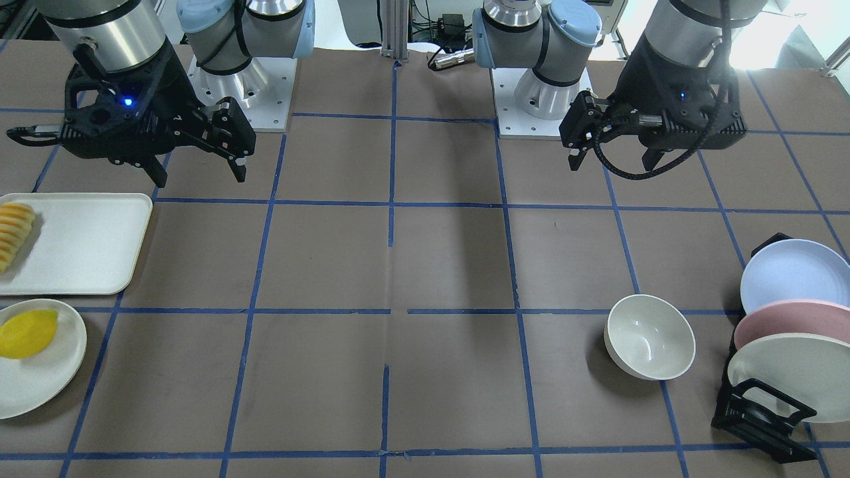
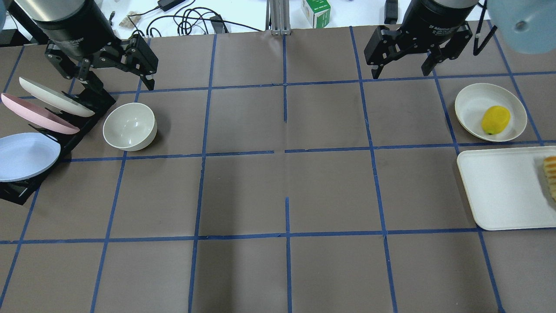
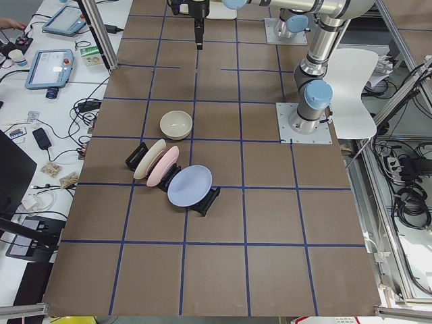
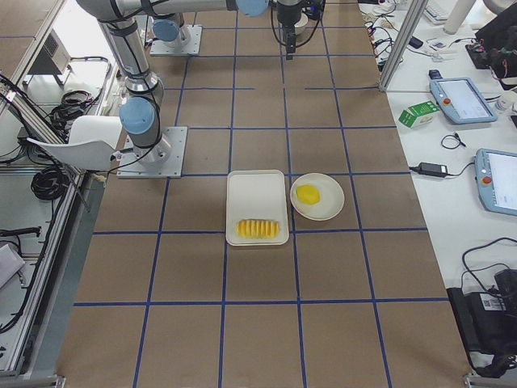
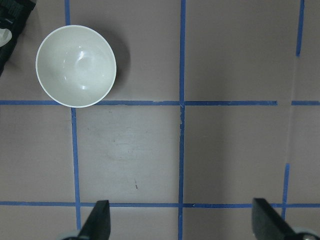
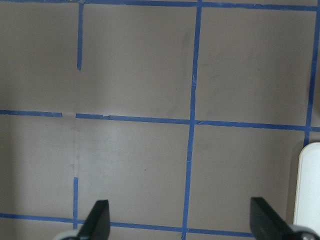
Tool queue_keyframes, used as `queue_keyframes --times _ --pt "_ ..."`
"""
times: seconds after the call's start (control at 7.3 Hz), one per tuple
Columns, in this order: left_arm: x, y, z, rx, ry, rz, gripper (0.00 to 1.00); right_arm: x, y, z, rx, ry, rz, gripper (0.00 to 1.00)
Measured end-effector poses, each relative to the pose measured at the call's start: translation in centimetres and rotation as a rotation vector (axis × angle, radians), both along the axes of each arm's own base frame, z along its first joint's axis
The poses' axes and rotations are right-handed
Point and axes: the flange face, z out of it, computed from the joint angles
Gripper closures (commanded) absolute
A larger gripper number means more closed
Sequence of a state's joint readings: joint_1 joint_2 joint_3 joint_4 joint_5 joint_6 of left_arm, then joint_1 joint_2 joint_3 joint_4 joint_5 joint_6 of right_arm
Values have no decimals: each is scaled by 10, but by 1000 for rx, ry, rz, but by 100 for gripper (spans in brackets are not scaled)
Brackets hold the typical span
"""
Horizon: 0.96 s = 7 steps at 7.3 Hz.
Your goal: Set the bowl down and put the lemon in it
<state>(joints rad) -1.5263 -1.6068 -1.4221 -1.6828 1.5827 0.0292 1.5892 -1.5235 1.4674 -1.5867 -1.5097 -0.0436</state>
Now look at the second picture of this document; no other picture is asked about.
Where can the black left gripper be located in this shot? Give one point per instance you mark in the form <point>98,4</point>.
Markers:
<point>74,31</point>

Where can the cream bowl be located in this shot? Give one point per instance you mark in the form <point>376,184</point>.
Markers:
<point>130,127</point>

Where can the black power adapter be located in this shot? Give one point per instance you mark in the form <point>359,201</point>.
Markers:
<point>167,5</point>

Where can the white plate in rack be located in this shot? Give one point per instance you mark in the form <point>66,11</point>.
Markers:
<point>54,98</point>

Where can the aluminium frame post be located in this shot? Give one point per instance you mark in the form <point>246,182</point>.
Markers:
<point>278,17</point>

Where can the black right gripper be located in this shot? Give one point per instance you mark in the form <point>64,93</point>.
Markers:
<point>435,21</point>

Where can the cream shallow plate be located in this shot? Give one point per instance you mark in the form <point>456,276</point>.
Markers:
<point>472,102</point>

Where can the light blue plate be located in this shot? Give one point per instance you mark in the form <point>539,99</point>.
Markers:
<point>25,155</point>

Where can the pink plate in rack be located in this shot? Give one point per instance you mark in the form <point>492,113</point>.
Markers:
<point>38,115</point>

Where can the green white carton box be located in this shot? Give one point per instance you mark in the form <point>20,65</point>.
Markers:
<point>317,12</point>

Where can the black device on table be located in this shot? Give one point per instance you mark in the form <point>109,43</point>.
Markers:
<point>391,11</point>

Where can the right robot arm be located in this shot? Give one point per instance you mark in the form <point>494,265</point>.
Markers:
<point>528,26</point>

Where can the grilled bread piece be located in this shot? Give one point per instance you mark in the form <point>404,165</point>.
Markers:
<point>549,169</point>

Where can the yellow lemon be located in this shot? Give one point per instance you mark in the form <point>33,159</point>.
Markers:
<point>495,120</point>

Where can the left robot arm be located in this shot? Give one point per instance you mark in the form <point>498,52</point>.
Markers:
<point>80,39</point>

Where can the black dish rack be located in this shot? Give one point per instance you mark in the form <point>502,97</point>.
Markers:
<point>19,192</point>

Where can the cream rectangular tray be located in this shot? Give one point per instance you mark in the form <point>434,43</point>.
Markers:
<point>506,188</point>

